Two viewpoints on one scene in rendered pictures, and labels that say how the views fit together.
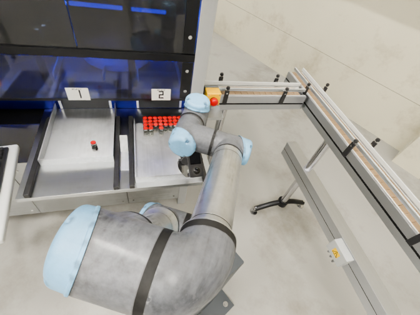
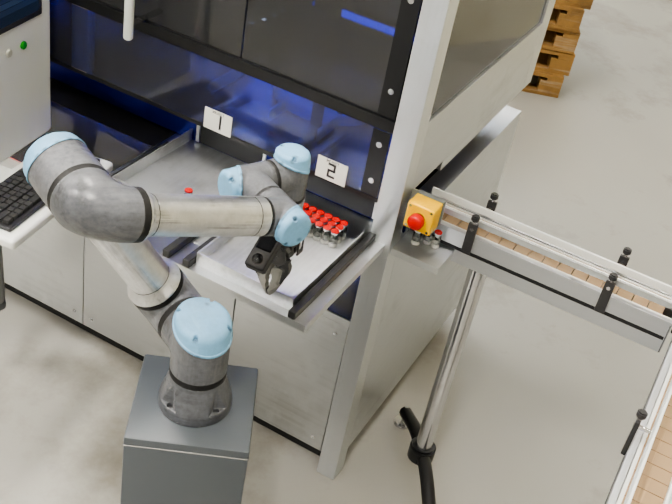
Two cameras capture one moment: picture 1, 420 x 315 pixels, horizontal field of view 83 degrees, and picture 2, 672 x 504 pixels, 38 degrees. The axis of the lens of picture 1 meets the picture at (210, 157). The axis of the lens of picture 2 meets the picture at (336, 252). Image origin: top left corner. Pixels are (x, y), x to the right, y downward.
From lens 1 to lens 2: 1.46 m
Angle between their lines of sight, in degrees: 35
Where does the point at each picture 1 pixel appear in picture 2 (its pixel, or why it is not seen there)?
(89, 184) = not seen: hidden behind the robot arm
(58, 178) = not seen: hidden behind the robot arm
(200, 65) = (402, 143)
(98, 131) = (213, 188)
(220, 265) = (116, 203)
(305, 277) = not seen: outside the picture
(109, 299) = (43, 177)
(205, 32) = (415, 91)
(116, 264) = (60, 158)
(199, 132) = (254, 178)
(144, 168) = (225, 257)
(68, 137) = (170, 175)
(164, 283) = (73, 177)
